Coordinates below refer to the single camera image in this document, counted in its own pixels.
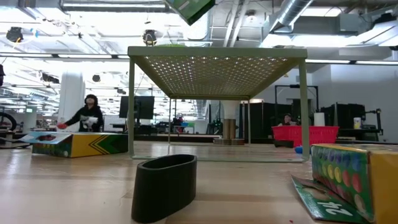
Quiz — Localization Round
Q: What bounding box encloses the black computer monitor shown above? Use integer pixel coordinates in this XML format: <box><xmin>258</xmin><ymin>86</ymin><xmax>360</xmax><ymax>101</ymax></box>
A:
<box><xmin>119</xmin><ymin>95</ymin><xmax>155</xmax><ymax>120</ymax></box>

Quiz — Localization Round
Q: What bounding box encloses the silver spiral air duct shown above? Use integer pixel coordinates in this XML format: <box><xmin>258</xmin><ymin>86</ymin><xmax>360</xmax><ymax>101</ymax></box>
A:
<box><xmin>269</xmin><ymin>0</ymin><xmax>315</xmax><ymax>34</ymax></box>

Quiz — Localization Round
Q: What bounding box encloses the black camera stand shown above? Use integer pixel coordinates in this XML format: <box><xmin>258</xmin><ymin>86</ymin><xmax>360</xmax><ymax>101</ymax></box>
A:
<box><xmin>365</xmin><ymin>108</ymin><xmax>384</xmax><ymax>135</ymax></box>

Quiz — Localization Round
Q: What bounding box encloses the yellow green crayon box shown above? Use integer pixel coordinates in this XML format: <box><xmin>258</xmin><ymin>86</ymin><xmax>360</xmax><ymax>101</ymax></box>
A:
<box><xmin>20</xmin><ymin>131</ymin><xmax>129</xmax><ymax>159</ymax></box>
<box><xmin>164</xmin><ymin>0</ymin><xmax>216</xmax><ymax>26</ymax></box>
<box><xmin>291</xmin><ymin>142</ymin><xmax>398</xmax><ymax>224</ymax></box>

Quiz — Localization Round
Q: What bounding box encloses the red plastic basket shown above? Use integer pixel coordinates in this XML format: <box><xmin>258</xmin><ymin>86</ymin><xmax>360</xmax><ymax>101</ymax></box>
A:
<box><xmin>271</xmin><ymin>125</ymin><xmax>340</xmax><ymax>147</ymax></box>

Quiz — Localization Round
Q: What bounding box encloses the black cabinet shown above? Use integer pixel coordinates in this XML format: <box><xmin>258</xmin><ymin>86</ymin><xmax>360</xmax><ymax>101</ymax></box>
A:
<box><xmin>239</xmin><ymin>101</ymin><xmax>293</xmax><ymax>139</ymax></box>

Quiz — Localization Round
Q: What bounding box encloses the white paper towel roll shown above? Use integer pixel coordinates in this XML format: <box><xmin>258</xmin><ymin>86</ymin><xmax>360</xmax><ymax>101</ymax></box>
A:
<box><xmin>313</xmin><ymin>112</ymin><xmax>326</xmax><ymax>127</ymax></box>

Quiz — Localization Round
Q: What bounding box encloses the black metal table frame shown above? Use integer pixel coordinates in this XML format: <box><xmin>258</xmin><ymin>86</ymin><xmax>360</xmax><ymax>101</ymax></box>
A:
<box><xmin>0</xmin><ymin>133</ymin><xmax>398</xmax><ymax>147</ymax></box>

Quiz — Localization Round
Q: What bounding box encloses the black equipment rack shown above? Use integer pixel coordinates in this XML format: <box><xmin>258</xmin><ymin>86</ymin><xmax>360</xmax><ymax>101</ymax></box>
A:
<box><xmin>320</xmin><ymin>103</ymin><xmax>367</xmax><ymax>130</ymax></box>

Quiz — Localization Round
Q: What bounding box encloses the white round column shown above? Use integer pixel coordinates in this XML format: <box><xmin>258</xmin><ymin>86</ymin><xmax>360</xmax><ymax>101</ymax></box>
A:
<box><xmin>57</xmin><ymin>70</ymin><xmax>86</xmax><ymax>133</ymax></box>

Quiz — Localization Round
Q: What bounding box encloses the standing person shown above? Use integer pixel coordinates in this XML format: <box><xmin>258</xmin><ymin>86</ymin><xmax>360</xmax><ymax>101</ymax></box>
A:
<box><xmin>56</xmin><ymin>94</ymin><xmax>105</xmax><ymax>133</ymax></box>

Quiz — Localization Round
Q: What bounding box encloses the seated person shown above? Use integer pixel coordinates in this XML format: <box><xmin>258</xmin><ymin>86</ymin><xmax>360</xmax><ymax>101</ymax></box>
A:
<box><xmin>277</xmin><ymin>113</ymin><xmax>299</xmax><ymax>127</ymax></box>

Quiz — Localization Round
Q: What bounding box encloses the black rig frame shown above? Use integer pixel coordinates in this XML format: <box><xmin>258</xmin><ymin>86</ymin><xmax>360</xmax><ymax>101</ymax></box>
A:
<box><xmin>274</xmin><ymin>84</ymin><xmax>320</xmax><ymax>127</ymax></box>

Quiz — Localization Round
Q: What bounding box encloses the green perforated metal shelf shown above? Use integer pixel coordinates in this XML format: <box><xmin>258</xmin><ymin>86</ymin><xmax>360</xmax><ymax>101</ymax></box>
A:
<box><xmin>127</xmin><ymin>45</ymin><xmax>310</xmax><ymax>164</ymax></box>

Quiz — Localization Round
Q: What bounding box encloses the silver ribbed air duct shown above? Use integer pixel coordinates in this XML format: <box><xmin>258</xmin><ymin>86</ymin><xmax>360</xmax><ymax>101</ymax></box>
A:
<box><xmin>185</xmin><ymin>17</ymin><xmax>213</xmax><ymax>47</ymax></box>

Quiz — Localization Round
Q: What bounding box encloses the black cable loop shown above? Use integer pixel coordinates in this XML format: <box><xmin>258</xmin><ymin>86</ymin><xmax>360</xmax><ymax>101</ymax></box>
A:
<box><xmin>0</xmin><ymin>111</ymin><xmax>18</xmax><ymax>132</ymax></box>

